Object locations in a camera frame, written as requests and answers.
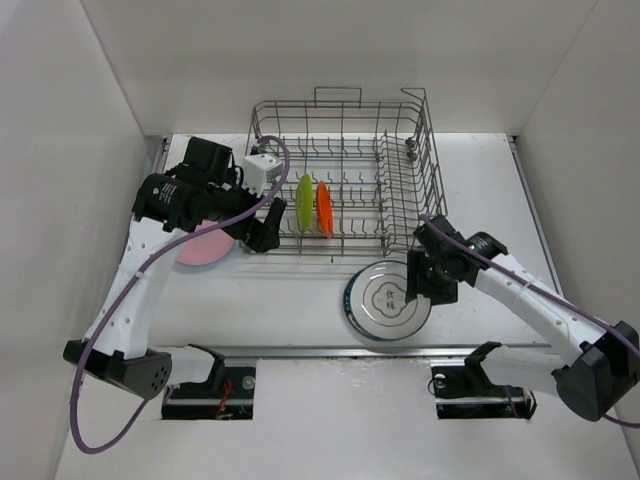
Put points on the orange plastic plate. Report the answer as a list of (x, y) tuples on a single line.
[(324, 210)]

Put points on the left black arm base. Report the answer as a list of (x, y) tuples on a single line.
[(228, 399)]

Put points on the green plastic plate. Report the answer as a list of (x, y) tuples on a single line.
[(304, 203)]

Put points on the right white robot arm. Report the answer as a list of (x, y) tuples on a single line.
[(593, 364)]

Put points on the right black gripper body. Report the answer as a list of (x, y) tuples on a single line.
[(433, 280)]

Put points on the aluminium rail across table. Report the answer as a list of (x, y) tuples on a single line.
[(309, 352)]

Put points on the pink plastic plate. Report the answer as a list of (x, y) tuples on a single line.
[(217, 238)]

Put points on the grey wire dish rack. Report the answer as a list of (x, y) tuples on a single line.
[(377, 158)]

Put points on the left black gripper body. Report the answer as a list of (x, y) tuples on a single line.
[(225, 207)]

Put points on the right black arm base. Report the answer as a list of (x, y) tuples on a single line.
[(459, 397)]

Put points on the white plate with grey pattern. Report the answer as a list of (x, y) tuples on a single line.
[(379, 305)]

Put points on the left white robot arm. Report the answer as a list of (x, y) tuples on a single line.
[(207, 191)]

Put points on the plain white ceramic plate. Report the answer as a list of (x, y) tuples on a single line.
[(349, 314)]

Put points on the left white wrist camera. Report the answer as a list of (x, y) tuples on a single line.
[(260, 171)]

